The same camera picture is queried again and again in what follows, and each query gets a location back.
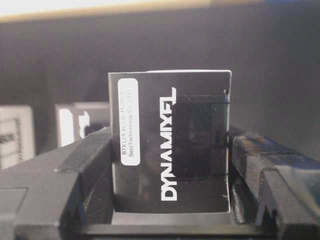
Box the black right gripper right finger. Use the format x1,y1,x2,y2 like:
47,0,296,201
228,127,320,240

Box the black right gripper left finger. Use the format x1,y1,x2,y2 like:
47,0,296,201
0,128,114,240

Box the black Dynamixel box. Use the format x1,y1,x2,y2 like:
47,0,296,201
108,69,232,214

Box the white base block left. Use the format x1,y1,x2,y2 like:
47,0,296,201
0,105,36,169

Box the white base block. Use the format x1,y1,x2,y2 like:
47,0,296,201
54,102,110,148
0,105,36,169

